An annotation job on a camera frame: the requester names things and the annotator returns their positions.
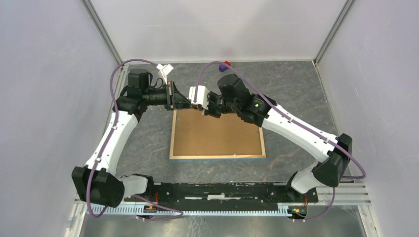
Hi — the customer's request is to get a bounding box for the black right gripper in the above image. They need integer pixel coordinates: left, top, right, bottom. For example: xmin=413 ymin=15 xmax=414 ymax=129
xmin=198 ymin=91 xmax=239 ymax=119

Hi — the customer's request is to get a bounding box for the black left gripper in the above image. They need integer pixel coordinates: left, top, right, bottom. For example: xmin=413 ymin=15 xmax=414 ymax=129
xmin=143 ymin=81 xmax=195 ymax=111

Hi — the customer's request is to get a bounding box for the brown frame backing board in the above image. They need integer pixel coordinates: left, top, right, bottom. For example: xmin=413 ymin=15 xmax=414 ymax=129
xmin=172 ymin=109 xmax=264 ymax=157

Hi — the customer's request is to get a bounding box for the blue wooden picture frame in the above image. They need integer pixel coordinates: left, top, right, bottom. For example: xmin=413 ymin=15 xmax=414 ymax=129
xmin=169 ymin=108 xmax=267 ymax=160

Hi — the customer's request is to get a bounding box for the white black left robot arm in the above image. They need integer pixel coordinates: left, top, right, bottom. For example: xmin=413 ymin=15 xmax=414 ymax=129
xmin=72 ymin=65 xmax=191 ymax=207

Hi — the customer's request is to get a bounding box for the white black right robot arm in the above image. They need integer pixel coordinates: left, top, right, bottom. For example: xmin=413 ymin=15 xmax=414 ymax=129
xmin=189 ymin=74 xmax=352 ymax=201

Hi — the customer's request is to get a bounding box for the red purple toy block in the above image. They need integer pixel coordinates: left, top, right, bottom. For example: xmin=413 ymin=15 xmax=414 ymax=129
xmin=218 ymin=61 xmax=231 ymax=73

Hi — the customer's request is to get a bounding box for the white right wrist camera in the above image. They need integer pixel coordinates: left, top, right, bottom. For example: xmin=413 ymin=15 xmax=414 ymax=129
xmin=188 ymin=85 xmax=210 ymax=110

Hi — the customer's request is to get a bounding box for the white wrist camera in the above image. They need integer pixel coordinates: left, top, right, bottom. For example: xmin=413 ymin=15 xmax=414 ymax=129
xmin=156 ymin=64 xmax=174 ymax=84
xmin=188 ymin=85 xmax=210 ymax=110

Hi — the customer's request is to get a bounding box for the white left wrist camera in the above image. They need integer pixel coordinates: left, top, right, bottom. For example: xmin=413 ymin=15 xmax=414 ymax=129
xmin=156 ymin=64 xmax=174 ymax=84

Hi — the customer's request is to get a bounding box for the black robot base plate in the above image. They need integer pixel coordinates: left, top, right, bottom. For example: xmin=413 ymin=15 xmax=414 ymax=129
xmin=142 ymin=182 xmax=319 ymax=211

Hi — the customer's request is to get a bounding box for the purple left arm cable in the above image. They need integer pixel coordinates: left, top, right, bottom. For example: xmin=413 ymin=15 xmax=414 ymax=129
xmin=85 ymin=59 xmax=184 ymax=221

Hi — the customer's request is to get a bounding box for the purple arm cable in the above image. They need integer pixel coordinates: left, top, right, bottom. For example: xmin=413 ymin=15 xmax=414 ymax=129
xmin=85 ymin=59 xmax=184 ymax=221
xmin=194 ymin=61 xmax=367 ymax=222

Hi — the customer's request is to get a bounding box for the slotted cable duct rail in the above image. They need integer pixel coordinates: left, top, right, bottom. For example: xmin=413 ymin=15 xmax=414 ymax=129
xmin=103 ymin=203 xmax=292 ymax=217

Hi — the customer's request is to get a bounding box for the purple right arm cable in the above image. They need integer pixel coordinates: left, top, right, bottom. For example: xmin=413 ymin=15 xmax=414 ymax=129
xmin=194 ymin=61 xmax=367 ymax=222

